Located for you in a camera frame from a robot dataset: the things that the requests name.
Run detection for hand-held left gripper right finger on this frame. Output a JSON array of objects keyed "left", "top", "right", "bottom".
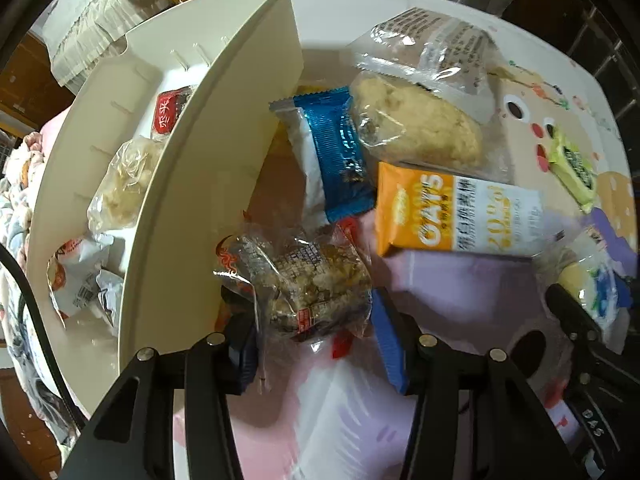
[{"left": 371, "top": 287, "right": 581, "bottom": 480}]

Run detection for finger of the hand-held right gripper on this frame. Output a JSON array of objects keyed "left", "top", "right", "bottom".
[{"left": 546, "top": 284, "right": 607, "bottom": 357}]

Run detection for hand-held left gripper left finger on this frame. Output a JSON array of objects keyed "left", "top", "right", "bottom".
[{"left": 60, "top": 285, "right": 261, "bottom": 480}]

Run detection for yellow cake packet blue print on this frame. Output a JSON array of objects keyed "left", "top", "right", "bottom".
[{"left": 550, "top": 240, "right": 636, "bottom": 341}]

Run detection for nut crisp clear packet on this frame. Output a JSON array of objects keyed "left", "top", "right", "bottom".
[{"left": 212, "top": 210, "right": 373, "bottom": 396}]

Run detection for small green snack packet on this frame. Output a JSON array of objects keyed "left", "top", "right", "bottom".
[{"left": 547, "top": 127, "right": 601, "bottom": 213}]

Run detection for orange white oat bar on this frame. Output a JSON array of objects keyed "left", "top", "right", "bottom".
[{"left": 375, "top": 161, "right": 546, "bottom": 259}]

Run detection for white snack packet red edges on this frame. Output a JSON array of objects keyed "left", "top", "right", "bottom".
[{"left": 47, "top": 237, "right": 108, "bottom": 321}]

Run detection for white plastic storage bin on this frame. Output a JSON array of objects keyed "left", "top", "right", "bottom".
[{"left": 25, "top": 0, "right": 306, "bottom": 413}]

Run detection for blue snack packet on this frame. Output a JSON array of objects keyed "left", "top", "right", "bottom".
[{"left": 269, "top": 86, "right": 377, "bottom": 226}]

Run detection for rice crispy cake packet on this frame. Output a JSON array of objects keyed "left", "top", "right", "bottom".
[
  {"left": 87, "top": 135, "right": 168, "bottom": 233},
  {"left": 347, "top": 72, "right": 513, "bottom": 183}
]

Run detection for red label snack packet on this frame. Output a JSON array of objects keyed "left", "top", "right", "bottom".
[{"left": 150, "top": 86, "right": 196, "bottom": 138}]

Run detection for clear bread packet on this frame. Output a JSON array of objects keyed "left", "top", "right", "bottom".
[{"left": 345, "top": 7, "right": 501, "bottom": 126}]

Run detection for cartoon printed tablecloth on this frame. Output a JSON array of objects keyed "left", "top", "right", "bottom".
[{"left": 170, "top": 0, "right": 638, "bottom": 480}]

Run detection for metal window bars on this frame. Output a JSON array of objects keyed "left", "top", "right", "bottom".
[{"left": 505, "top": 0, "right": 640, "bottom": 136}]

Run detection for floral patterned quilt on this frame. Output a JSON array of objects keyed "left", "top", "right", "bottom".
[{"left": 0, "top": 130, "right": 51, "bottom": 361}]

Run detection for pink blanket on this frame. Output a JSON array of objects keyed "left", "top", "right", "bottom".
[{"left": 37, "top": 107, "right": 71, "bottom": 141}]

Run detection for white lace cover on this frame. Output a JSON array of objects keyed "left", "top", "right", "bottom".
[{"left": 42, "top": 0, "right": 166, "bottom": 86}]

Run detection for black cable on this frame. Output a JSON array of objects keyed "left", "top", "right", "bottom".
[{"left": 0, "top": 247, "right": 81, "bottom": 426}]

